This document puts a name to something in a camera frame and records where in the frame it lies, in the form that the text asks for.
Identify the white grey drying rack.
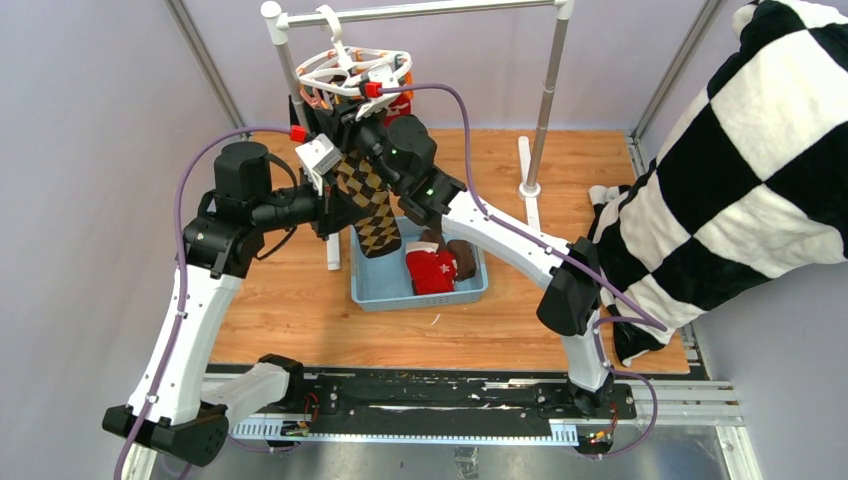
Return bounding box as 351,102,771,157
260,1,574,229

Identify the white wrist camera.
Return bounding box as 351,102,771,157
295,134,342,197
355,65,400,121

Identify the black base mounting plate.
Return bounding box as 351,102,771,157
233,368,637,446

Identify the white round sock hanger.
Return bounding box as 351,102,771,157
295,5,413,105

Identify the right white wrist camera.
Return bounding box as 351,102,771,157
355,65,400,121

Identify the red white-cuffed christmas sock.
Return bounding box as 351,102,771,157
405,241,438,274

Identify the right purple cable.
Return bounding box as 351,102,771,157
364,82,670,461

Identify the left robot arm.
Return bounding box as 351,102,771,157
102,135,364,467

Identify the brown sock striped cuff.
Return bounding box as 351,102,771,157
446,239,477,282

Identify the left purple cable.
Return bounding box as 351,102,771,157
112,125,313,480

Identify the red snowflake christmas sock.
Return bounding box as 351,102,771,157
408,252,456,295

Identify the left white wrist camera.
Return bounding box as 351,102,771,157
295,134,342,197

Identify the brown argyle sock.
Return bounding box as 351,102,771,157
335,151,402,259

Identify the black white checkered blanket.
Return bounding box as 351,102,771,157
588,1,847,364

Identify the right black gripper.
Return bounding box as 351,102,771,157
313,100,404,195

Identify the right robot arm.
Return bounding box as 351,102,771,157
309,102,613,418

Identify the aluminium frame rail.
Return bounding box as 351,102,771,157
141,365,761,479

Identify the light blue plastic basket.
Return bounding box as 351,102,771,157
350,217,489,312

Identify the purple cable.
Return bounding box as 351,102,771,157
364,82,670,461
112,125,313,480

